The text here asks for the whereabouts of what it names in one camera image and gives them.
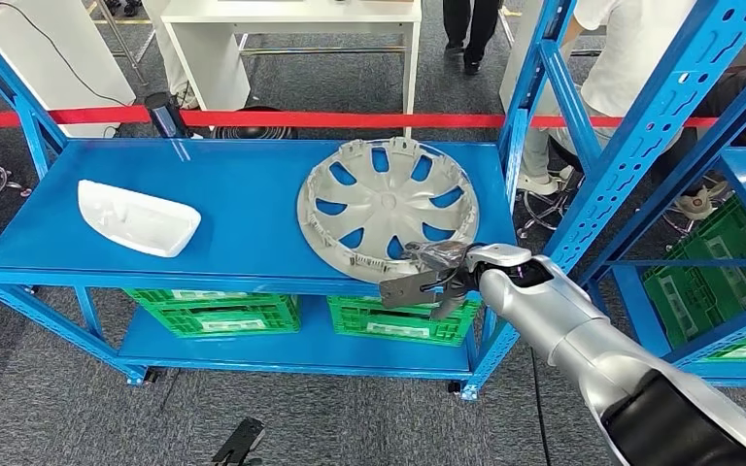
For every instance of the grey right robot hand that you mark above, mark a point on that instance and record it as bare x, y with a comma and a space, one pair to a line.
444, 255

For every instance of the grey plastic wheel hubcap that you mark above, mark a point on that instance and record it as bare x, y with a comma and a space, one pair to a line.
387, 200

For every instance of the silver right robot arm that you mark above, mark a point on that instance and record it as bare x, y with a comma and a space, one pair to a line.
566, 321

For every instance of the black robot body part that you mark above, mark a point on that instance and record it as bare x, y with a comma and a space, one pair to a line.
238, 440

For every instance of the red barrier tape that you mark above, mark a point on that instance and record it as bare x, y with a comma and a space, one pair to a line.
347, 119

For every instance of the white desk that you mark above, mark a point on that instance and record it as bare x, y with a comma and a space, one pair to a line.
51, 64
518, 58

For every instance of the black round ribbed disc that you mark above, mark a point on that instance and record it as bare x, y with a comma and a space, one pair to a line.
254, 128

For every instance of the person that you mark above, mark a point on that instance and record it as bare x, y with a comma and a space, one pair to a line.
473, 26
630, 58
733, 109

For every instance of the white table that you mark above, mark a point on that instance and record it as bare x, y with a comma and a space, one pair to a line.
212, 64

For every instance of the white plastic mirror cover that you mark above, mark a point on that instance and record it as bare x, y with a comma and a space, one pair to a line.
138, 220

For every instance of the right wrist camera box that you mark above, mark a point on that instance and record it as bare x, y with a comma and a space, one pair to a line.
411, 291

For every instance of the black barrier post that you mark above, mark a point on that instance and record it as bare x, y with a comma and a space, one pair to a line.
166, 116

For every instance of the grey metal frame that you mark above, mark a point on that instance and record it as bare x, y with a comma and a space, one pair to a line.
122, 42

